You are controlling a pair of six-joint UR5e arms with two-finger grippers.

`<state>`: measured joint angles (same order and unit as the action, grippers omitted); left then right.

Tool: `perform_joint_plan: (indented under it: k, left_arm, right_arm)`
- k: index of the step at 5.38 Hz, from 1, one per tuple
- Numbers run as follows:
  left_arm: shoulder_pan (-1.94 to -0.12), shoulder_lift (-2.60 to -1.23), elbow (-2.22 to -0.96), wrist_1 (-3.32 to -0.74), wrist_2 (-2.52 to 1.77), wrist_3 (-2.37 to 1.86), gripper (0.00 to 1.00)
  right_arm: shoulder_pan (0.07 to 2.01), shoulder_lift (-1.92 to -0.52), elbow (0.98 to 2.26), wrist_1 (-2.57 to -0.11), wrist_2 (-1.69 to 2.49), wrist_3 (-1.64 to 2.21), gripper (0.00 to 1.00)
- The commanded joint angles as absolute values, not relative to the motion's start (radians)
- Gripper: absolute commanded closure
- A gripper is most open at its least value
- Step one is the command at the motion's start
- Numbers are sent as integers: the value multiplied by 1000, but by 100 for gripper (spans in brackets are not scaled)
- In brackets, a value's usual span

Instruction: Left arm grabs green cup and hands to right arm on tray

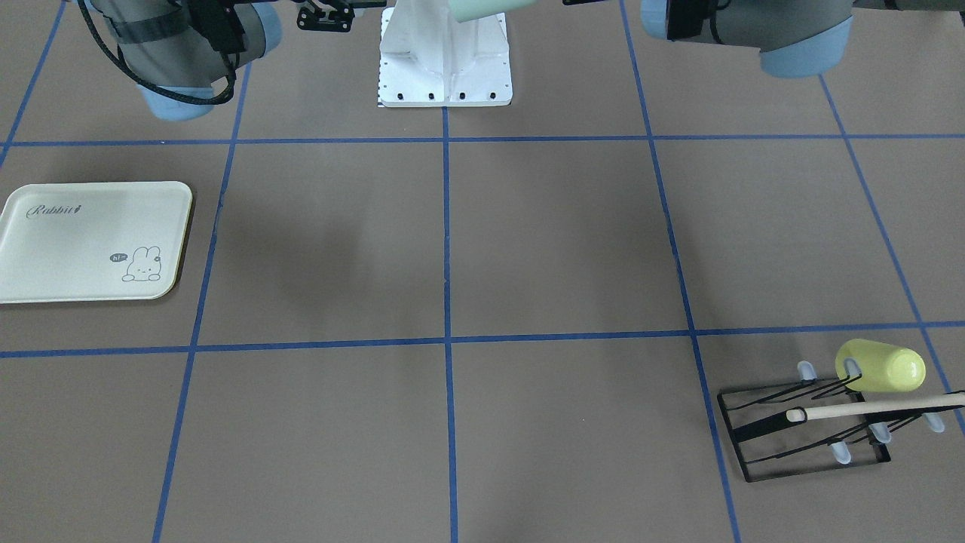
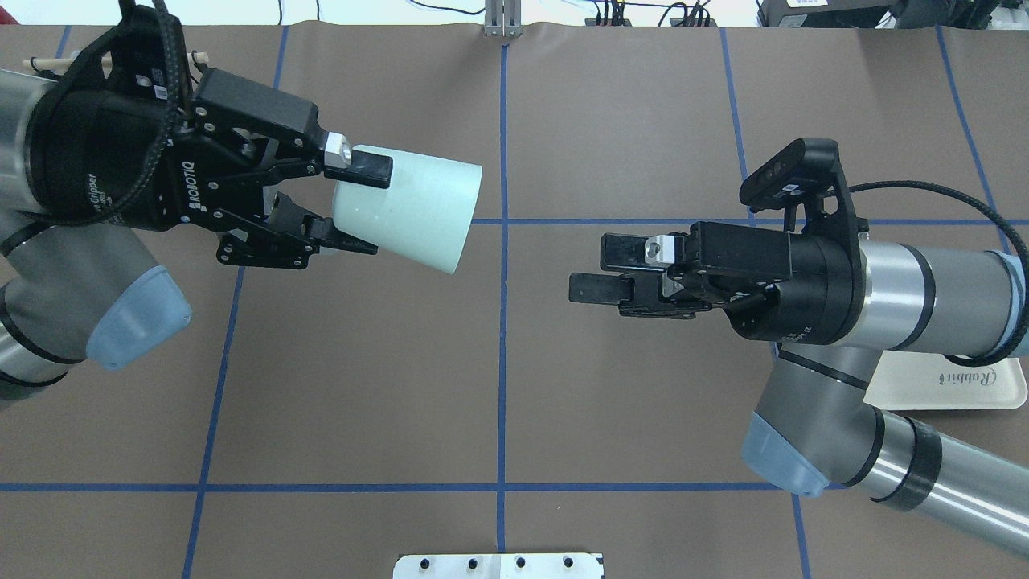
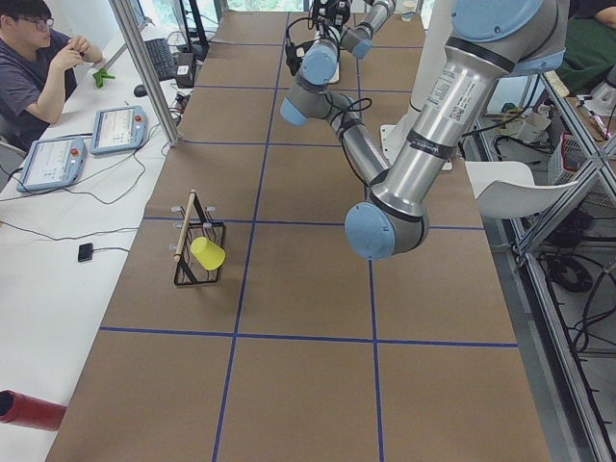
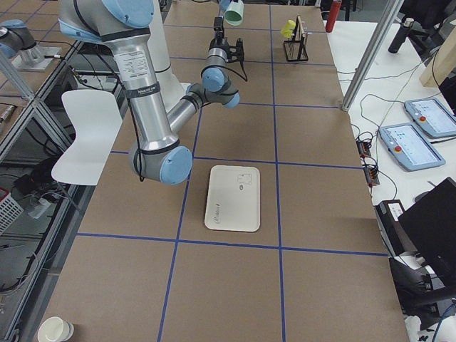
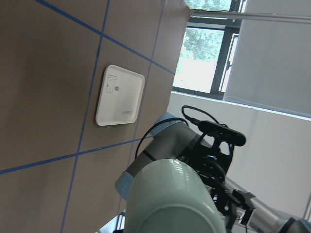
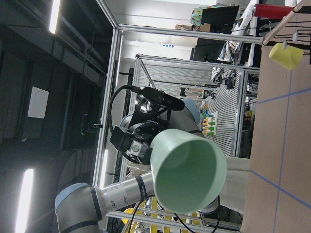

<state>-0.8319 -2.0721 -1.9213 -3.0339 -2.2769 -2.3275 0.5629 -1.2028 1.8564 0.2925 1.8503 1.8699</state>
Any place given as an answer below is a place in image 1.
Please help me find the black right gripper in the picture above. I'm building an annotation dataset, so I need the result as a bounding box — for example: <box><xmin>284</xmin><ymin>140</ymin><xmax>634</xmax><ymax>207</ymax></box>
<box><xmin>296</xmin><ymin>1</ymin><xmax>385</xmax><ymax>33</ymax></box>

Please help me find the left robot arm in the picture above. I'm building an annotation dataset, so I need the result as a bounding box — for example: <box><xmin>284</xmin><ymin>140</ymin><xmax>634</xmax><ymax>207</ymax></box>
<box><xmin>640</xmin><ymin>1</ymin><xmax>963</xmax><ymax>78</ymax></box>

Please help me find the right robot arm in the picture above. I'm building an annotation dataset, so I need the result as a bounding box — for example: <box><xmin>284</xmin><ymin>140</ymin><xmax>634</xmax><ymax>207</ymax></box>
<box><xmin>77</xmin><ymin>1</ymin><xmax>283</xmax><ymax>121</ymax></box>

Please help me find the white rabbit tray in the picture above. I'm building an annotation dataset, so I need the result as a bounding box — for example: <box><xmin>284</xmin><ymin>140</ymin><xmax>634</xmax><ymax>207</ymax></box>
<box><xmin>1</xmin><ymin>181</ymin><xmax>193</xmax><ymax>305</ymax></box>

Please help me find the black wire cup rack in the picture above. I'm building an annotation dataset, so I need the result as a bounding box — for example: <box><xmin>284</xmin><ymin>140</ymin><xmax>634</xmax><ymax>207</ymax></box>
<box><xmin>716</xmin><ymin>361</ymin><xmax>963</xmax><ymax>483</ymax></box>

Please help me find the yellow cup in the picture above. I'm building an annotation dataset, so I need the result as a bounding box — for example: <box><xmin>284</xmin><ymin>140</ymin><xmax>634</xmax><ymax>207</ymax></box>
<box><xmin>835</xmin><ymin>338</ymin><xmax>927</xmax><ymax>393</ymax></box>

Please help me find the mint green cup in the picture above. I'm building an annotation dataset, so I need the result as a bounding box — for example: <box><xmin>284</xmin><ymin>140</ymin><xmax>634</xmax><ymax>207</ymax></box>
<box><xmin>448</xmin><ymin>0</ymin><xmax>535</xmax><ymax>22</ymax></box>

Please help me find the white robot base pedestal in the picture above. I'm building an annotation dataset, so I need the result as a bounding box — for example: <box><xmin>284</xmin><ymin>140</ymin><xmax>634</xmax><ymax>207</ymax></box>
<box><xmin>377</xmin><ymin>1</ymin><xmax>513</xmax><ymax>108</ymax></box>

